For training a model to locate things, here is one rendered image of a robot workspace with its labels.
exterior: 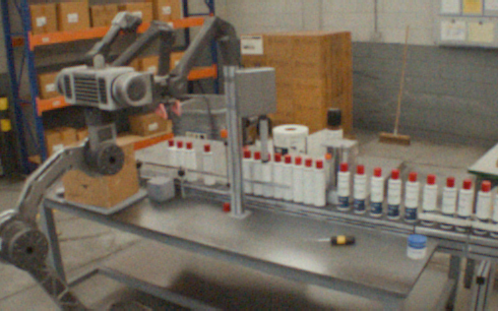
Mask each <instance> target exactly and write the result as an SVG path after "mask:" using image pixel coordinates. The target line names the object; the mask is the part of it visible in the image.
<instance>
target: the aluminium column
mask: <svg viewBox="0 0 498 311"><path fill-rule="evenodd" d="M234 70H235V71H236V70H238V64H225V65H223V73H224V75H225V76H230V77H233V76H234V75H233V72H234ZM224 89H225V104H231V105H235V92H234V83H224ZM226 122H227V138H228V154H229V170H230V187H231V203H232V212H233V215H237V216H242V215H244V214H245V213H246V206H245V187H244V169H243V151H242V132H241V118H240V117H238V116H236V111H229V110H227V111H226Z"/></svg>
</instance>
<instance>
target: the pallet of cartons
mask: <svg viewBox="0 0 498 311"><path fill-rule="evenodd" d="M240 47H241V55H242V59H241V64H244V65H245V69H246V68H255V63H257V62H259V63H260V66H261V67H270V68H275V72H276V102H277V113H271V114H267V117H270V119H271V121H272V134H271V135H270V138H272V139H273V142H274V129H275V128H277V127H280V126H290V125H295V126H303V127H306V128H308V136H310V135H313V134H315V133H318V132H320V131H323V130H326V129H327V128H329V126H328V122H327V113H328V110H329V109H330V108H339V109H340V110H341V112H342V125H341V126H340V128H342V140H350V141H356V135H355V133H356V131H351V130H352V115H351V111H352V85H351V77H352V72H351V62H352V51H351V48H352V43H351V31H291V32H265V31H260V32H253V33H245V34H241V35H240ZM257 138H258V136H257V135H256V126H253V127H250V128H249V130H248V140H254V143H253V146H255V147H256V139H257Z"/></svg>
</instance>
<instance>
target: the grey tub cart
mask: <svg viewBox="0 0 498 311"><path fill-rule="evenodd" d="M181 97H190V98H192V99H190V100H187V101H184V102H182V103H180V116H178V115H177V114H176V113H175V112H174V111H173V110H172V109H171V107H172V106H171V105H170V106H168V108H167V109H166V113H169V116H170V119H171V122H172V127H171V131H172V134H173V135H174V138H175V137H186V138H193V139H201V140H209V141H217V142H224V138H222V137H221V133H220V131H222V130H224V127H227V122H226V104H225V95H216V94H206V95H189V94H184V95H183V96H181Z"/></svg>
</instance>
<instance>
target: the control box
mask: <svg viewBox="0 0 498 311"><path fill-rule="evenodd" d="M233 75H234V76H233V77H234V92H235V111H236V116H238V117H240V118H241V117H249V116H256V115H264V114H271V113H277V102H276V72H275V68H270V67H261V68H246V69H245V70H239V69H238V70H236V71H235V70H234V72H233Z"/></svg>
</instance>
